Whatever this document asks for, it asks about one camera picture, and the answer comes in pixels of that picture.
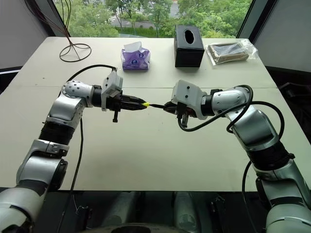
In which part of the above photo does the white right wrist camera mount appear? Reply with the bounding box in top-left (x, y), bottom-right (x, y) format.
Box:
top-left (171, 79), bottom-right (207, 120)

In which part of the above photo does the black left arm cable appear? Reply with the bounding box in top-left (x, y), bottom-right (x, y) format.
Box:
top-left (65, 64), bottom-right (119, 195)

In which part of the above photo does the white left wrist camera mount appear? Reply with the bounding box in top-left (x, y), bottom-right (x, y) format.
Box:
top-left (101, 71), bottom-right (124, 112)

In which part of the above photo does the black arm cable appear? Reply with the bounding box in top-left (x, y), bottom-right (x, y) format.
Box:
top-left (65, 64), bottom-right (119, 195)
top-left (177, 84), bottom-right (285, 212)

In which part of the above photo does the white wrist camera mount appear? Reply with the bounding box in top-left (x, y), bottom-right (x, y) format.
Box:
top-left (101, 71), bottom-right (124, 112)
top-left (171, 79), bottom-right (207, 120)

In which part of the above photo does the purple tissue pack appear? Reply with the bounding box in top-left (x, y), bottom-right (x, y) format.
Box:
top-left (121, 41), bottom-right (152, 72)

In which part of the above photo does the clear plastic bag with contents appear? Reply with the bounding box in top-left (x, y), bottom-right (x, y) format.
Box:
top-left (205, 38), bottom-right (259, 66)

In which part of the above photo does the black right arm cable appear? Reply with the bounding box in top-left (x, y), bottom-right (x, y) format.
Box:
top-left (177, 84), bottom-right (285, 212)

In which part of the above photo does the black tissue box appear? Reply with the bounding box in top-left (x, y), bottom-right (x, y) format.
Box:
top-left (174, 24), bottom-right (205, 68)

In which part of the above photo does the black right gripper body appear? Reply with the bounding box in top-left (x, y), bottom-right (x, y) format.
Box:
top-left (175, 102), bottom-right (195, 128)

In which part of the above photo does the thin wire stand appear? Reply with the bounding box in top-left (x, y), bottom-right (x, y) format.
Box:
top-left (59, 0), bottom-right (93, 63)

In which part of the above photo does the small black connector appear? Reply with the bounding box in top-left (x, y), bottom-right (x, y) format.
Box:
top-left (75, 205), bottom-right (93, 228)

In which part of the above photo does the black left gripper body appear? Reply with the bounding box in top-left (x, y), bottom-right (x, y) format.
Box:
top-left (106, 93), bottom-right (130, 123)

